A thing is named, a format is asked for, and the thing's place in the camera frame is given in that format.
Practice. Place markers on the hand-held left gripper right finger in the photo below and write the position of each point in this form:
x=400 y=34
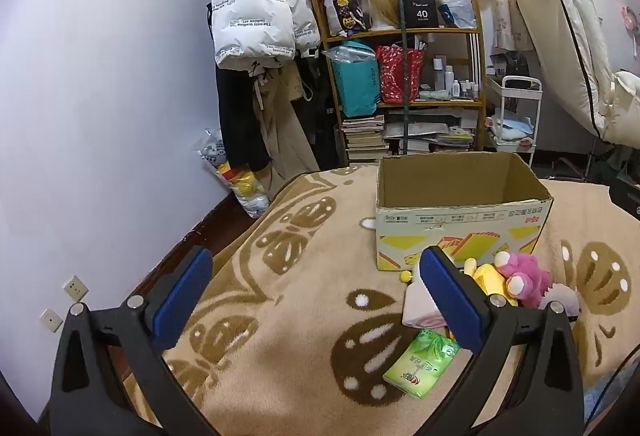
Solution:
x=452 y=301

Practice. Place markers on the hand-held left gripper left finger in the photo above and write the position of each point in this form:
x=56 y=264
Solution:
x=185 y=296

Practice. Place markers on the pale pink cloth bundle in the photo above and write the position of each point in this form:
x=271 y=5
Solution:
x=420 y=306

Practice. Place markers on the yellow plush pouch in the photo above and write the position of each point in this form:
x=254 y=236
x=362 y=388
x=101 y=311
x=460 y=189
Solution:
x=487 y=278

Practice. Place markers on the green tissue packet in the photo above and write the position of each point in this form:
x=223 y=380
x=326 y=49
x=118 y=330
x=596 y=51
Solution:
x=420 y=363

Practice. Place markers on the printed cardboard box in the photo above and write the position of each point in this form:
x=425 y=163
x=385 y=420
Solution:
x=450 y=221

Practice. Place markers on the pink plush toy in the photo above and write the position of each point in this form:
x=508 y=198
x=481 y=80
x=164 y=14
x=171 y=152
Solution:
x=530 y=276

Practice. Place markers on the pale lilac plush toy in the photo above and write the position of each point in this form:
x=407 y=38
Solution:
x=562 y=298

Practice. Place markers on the clear plastic bag of toys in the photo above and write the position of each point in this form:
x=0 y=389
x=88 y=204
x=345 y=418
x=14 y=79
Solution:
x=245 y=191

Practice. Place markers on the beige brown patterned blanket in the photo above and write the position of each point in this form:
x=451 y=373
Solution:
x=300 y=366

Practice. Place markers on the pile of magazines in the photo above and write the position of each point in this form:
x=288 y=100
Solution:
x=435 y=131

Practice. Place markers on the stack of books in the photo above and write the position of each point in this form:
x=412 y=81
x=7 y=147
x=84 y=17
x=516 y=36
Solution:
x=365 y=138

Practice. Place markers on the light blue cloth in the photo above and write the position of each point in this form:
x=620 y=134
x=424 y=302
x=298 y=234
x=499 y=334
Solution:
x=512 y=126

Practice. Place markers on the black hanging garment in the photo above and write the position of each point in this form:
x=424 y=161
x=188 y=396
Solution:
x=240 y=116

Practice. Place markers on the beige hanging trousers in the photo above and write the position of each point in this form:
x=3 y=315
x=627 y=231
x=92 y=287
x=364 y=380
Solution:
x=285 y=131

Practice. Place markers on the metal stand legs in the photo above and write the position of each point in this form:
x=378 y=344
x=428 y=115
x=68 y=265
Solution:
x=592 y=161

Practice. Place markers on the dark storage box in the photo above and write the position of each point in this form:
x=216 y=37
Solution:
x=625 y=196

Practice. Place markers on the dark hanging clothes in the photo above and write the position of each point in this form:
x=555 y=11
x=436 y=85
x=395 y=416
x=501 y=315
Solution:
x=320 y=126

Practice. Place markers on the group of cosmetic bottles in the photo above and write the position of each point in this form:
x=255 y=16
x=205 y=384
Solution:
x=457 y=83

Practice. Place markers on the white trolley cart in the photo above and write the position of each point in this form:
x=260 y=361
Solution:
x=520 y=83

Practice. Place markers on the red patterned gift bag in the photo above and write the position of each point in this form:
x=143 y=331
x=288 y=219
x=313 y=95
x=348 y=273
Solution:
x=397 y=76

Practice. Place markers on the teal shopping bag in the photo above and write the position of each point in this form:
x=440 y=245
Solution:
x=355 y=86

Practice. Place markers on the thin green pole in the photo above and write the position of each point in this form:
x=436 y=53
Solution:
x=404 y=66

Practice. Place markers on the wooden shelf rack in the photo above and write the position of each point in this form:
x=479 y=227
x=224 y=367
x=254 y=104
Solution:
x=430 y=32

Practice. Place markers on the black square box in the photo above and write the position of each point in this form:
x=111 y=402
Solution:
x=420 y=11

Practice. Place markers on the cream folded mattress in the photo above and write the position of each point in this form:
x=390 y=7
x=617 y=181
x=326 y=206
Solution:
x=555 y=16

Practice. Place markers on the blonde wig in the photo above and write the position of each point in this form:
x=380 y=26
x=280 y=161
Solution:
x=377 y=1

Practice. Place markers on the black pink printed bag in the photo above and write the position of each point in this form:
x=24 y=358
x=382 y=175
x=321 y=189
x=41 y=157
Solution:
x=340 y=1

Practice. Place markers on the white wall socket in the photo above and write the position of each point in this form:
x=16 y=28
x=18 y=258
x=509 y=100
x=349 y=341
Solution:
x=75 y=288
x=51 y=320

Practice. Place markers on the pink wall sticker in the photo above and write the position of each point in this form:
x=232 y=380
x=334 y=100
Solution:
x=631 y=23

